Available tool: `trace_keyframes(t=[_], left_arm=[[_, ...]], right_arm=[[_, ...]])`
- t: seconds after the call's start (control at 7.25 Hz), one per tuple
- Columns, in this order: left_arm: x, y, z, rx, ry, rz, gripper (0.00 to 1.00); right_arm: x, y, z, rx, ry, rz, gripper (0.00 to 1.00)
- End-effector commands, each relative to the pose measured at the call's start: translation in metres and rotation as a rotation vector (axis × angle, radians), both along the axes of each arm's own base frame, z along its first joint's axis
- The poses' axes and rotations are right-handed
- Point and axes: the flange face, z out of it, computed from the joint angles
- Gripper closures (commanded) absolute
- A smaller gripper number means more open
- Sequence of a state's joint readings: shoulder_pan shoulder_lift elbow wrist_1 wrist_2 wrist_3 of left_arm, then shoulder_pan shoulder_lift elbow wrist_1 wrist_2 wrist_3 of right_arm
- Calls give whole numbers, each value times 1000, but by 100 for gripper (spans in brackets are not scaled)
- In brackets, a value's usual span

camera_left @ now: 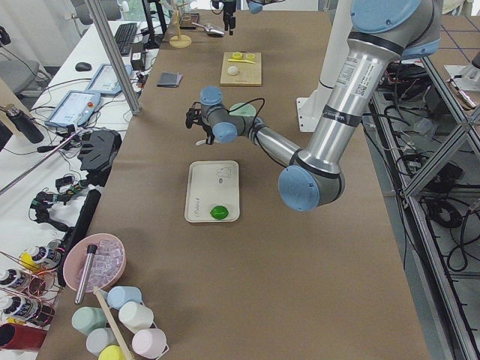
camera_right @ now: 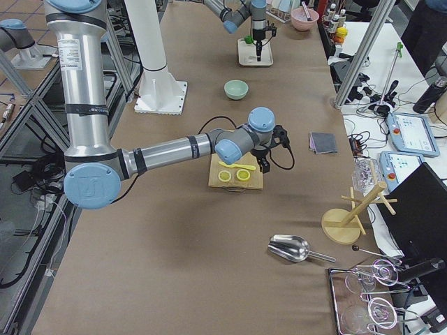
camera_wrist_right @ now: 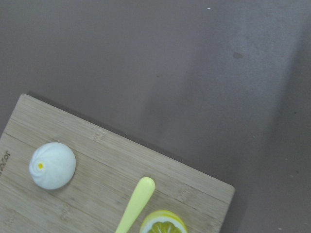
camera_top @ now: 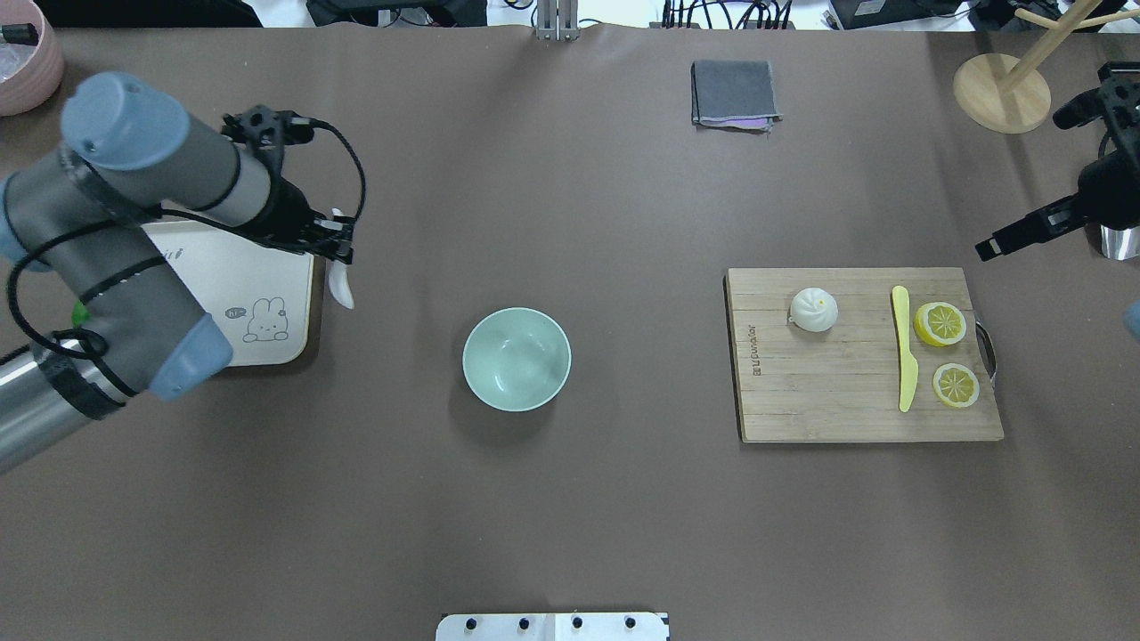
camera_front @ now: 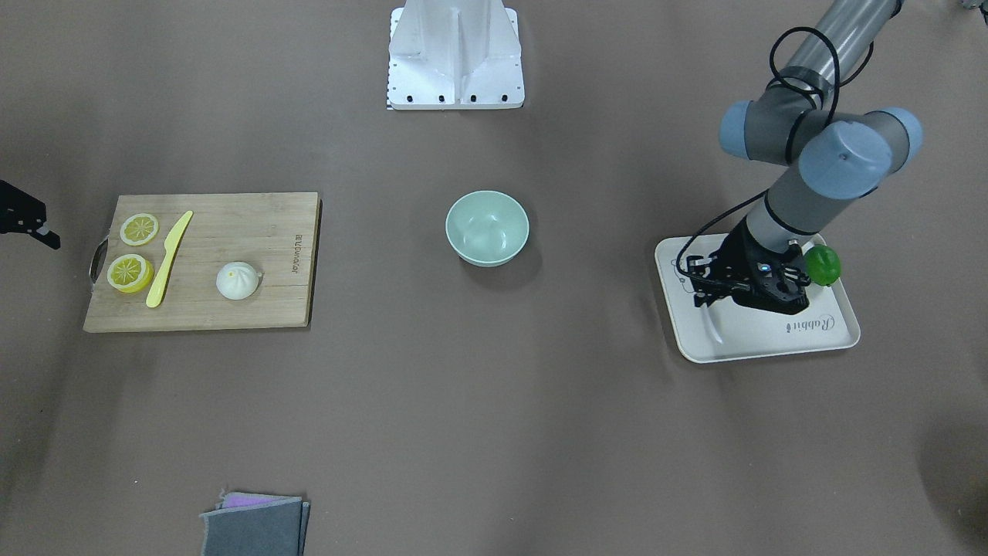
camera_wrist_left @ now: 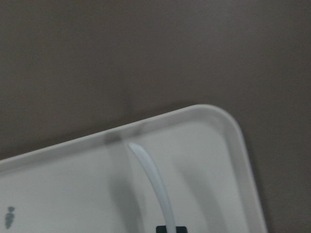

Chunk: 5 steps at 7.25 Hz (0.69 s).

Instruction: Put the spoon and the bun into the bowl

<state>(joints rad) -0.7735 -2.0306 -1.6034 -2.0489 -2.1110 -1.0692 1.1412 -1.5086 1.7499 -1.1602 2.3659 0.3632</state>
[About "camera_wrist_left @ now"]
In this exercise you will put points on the white ceramic spoon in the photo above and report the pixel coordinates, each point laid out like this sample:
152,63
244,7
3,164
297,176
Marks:
156,181

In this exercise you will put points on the beige rabbit tray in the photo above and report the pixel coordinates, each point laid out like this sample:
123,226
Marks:
95,184

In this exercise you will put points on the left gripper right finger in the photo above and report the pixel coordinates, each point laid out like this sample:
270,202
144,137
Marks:
181,229

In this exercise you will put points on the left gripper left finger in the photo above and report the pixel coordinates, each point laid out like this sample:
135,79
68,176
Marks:
161,229

